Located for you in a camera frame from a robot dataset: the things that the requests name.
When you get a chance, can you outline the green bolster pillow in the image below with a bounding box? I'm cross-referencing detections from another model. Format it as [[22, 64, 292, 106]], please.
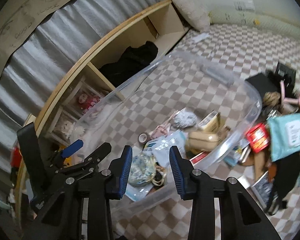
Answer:
[[209, 8, 300, 40]]

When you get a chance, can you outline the white dress doll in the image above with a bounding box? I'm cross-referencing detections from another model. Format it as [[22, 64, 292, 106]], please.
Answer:
[[56, 120, 75, 140]]

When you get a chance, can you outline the teal wet wipes pack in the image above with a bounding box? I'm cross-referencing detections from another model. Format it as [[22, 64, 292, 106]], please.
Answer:
[[267, 113, 300, 162]]

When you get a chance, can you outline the wooden bedside shelf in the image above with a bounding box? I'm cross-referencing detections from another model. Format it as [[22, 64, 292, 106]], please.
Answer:
[[15, 0, 187, 209]]

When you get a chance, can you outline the red snack packet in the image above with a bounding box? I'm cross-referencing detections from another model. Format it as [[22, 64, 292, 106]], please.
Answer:
[[245, 123, 270, 153]]

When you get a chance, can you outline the wall power outlet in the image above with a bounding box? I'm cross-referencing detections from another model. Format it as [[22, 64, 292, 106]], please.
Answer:
[[234, 1, 255, 11]]

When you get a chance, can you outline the black fabric bag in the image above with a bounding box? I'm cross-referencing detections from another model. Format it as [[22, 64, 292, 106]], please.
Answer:
[[264, 152, 300, 216]]

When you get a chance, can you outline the grey window curtain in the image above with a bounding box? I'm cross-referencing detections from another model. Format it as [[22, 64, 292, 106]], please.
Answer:
[[0, 0, 157, 173]]

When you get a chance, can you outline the white remote on bed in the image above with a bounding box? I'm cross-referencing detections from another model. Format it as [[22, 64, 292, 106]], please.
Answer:
[[192, 33, 210, 43]]

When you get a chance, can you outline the black clothing on shelf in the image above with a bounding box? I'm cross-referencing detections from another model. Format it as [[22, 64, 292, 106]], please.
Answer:
[[99, 41, 159, 87]]

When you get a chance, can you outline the coiled beige rope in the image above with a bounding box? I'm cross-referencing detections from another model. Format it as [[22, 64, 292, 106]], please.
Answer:
[[262, 91, 282, 108]]

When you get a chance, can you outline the red dress doll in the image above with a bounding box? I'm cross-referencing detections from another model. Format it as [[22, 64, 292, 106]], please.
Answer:
[[77, 93, 101, 114]]

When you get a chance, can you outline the clear plastic storage bin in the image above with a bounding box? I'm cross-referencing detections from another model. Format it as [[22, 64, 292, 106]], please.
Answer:
[[70, 51, 262, 220]]

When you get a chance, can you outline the beige KINYO case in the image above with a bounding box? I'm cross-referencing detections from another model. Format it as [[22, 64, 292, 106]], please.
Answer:
[[187, 131, 220, 151]]

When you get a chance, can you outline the floral fabric pouch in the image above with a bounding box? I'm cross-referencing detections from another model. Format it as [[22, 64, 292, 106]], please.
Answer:
[[128, 153, 157, 187]]

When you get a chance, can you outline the checkered bed sheet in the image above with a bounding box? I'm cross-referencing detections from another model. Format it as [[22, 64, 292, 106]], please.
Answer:
[[109, 24, 300, 239]]

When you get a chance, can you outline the white blue mask packet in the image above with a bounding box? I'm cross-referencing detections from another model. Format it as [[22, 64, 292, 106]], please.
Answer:
[[143, 130, 186, 167]]

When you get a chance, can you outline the black box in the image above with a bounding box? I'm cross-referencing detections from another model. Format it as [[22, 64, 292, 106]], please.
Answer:
[[275, 62, 296, 86]]

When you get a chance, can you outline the white fluffy pillow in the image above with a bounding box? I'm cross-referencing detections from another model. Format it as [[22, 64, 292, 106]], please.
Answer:
[[172, 0, 210, 33]]

